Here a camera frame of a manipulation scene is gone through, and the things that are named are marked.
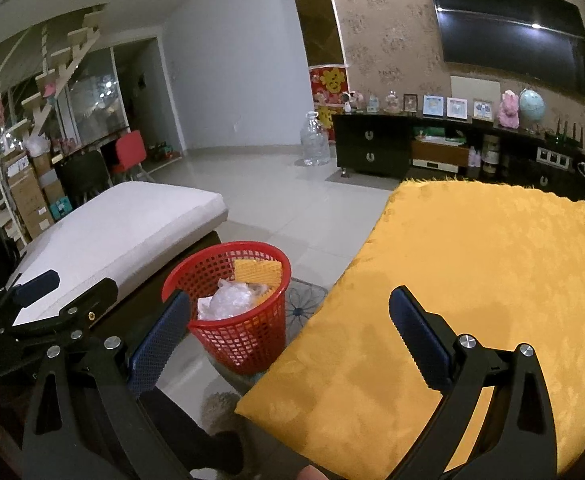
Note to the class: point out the red chair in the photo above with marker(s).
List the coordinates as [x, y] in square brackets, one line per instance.
[130, 152]

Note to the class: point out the wooden stair shelf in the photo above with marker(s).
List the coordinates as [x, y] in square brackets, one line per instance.
[57, 75]

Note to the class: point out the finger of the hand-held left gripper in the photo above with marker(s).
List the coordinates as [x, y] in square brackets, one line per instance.
[82, 312]
[40, 285]

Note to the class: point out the red plastic mesh basket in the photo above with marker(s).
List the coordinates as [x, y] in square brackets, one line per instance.
[252, 345]

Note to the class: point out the person's dark trouser leg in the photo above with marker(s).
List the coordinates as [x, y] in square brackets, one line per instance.
[187, 435]

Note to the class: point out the yellow sponge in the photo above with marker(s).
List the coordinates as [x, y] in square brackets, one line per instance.
[257, 271]

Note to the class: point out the stacked jars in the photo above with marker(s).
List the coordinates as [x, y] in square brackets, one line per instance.
[491, 150]

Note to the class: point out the green and white papers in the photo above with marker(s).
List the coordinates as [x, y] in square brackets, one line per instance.
[437, 135]

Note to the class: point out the dark photo frame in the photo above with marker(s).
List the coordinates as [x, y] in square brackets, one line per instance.
[410, 103]

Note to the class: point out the small glass figurine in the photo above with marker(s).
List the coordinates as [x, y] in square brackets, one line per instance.
[373, 103]

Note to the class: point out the beige wall board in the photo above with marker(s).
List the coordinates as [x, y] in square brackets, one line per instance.
[475, 87]

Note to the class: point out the pale blue globe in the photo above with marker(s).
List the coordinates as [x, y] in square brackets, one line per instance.
[532, 104]

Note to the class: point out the black wall television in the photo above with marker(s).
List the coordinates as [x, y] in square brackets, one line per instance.
[512, 30]

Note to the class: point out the wooden drawer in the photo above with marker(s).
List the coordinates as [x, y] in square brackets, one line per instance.
[437, 156]

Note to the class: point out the large clear water bottle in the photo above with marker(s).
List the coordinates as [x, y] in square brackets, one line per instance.
[315, 145]

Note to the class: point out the person's right hand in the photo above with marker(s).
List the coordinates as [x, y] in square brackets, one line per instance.
[312, 473]

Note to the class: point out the glass snow globe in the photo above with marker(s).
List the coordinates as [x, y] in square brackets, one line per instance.
[393, 101]

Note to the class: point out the stack of cardboard boxes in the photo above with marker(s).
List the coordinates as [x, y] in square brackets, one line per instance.
[27, 195]

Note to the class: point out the black router with antennas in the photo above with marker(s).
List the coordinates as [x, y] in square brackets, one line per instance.
[565, 139]

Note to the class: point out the clear plastic bag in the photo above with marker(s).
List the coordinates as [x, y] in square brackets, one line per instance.
[230, 300]

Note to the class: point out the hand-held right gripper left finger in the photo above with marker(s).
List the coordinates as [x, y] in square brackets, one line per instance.
[160, 342]

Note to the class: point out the red wall poster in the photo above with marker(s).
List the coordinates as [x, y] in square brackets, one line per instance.
[328, 85]

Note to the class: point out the teal box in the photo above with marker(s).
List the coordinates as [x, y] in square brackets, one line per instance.
[60, 209]

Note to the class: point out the black chair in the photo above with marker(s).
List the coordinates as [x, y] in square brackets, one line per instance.
[87, 172]

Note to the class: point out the white power strip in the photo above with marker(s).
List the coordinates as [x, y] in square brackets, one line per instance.
[554, 156]

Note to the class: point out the small white bottles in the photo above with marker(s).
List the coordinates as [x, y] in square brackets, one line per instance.
[474, 157]

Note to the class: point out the colourful floor toys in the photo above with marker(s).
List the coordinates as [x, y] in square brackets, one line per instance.
[163, 152]

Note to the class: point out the yellow tablecloth table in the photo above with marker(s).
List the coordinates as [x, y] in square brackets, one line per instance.
[472, 260]

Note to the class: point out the yellow spiky plastic piece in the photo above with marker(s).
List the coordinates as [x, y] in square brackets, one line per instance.
[270, 296]

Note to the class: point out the fuzzy brown floor mat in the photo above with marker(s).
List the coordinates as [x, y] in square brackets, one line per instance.
[217, 407]

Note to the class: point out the blue picture frame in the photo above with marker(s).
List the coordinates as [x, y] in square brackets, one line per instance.
[433, 105]

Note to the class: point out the small white security camera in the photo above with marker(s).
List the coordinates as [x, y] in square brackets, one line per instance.
[349, 102]

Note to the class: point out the small pink plush toy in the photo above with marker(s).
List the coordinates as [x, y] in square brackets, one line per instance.
[358, 101]

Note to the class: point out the black television cabinet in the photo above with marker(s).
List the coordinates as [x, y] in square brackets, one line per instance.
[367, 145]

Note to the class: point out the glass window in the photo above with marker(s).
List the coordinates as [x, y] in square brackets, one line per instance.
[97, 90]

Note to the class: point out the dark desk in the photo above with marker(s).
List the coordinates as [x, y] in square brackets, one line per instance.
[97, 141]

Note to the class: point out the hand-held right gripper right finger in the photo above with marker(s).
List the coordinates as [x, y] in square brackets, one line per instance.
[417, 340]

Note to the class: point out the white picture frame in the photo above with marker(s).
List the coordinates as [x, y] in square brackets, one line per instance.
[457, 108]
[482, 111]

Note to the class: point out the white plastic bag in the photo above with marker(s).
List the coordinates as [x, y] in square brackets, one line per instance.
[37, 145]

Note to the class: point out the beige cushioned sofa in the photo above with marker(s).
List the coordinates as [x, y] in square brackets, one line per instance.
[122, 230]

